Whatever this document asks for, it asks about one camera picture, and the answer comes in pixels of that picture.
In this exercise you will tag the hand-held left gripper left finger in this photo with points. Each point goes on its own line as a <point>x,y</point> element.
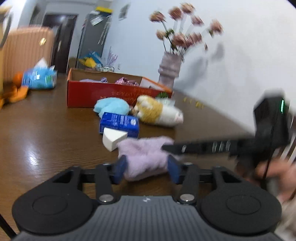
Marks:
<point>119,170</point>

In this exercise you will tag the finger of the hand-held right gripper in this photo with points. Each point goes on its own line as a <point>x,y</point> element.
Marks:
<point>203,146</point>

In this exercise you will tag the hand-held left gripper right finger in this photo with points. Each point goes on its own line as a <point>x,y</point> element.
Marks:
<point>174,171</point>

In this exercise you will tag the lilac fluffy headband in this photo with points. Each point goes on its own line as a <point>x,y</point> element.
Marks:
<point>143,155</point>

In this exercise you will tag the white makeup sponge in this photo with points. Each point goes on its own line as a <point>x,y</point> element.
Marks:
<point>112,139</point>

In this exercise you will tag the blue tissue packet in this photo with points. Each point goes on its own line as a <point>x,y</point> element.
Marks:
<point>119,124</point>

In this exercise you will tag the white and yellow plush toy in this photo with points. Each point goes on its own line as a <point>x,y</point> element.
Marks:
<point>157,113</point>

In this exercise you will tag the light blue fluffy cloth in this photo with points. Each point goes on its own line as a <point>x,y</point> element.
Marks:
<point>112,106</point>

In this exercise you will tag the red cardboard box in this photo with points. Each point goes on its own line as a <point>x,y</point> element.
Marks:
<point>92,95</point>

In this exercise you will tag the person's right forearm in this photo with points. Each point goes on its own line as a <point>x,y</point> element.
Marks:
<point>289,217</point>

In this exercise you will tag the person's right hand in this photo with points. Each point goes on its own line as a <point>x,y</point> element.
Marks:
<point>282,176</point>

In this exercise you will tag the scattered yellow flower bits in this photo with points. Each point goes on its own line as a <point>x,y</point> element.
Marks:
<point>196,104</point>

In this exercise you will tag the pink ribbed vase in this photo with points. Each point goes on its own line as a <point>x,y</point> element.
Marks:
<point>170,69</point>

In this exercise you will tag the dried pink rose bouquet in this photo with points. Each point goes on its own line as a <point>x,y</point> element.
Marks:
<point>185,34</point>

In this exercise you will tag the dried lavender bunch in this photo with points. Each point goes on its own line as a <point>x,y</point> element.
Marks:
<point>111,56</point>

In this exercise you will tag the blue plastic toy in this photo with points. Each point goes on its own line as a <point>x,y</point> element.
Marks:
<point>93,55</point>

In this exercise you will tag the blue tissue pack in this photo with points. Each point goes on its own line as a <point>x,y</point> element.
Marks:
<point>40,77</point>

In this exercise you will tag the grey fridge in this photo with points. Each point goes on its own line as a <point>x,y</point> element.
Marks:
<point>92,39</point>

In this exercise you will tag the orange fruit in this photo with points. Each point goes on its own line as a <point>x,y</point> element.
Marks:
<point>18,78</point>

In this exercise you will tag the dark brown entrance door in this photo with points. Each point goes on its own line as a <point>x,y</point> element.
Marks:
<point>60,44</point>

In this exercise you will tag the pink suitcase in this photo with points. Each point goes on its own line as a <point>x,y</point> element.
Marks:
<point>27,53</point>

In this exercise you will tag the yellow box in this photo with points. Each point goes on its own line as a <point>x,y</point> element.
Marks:
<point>104,9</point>

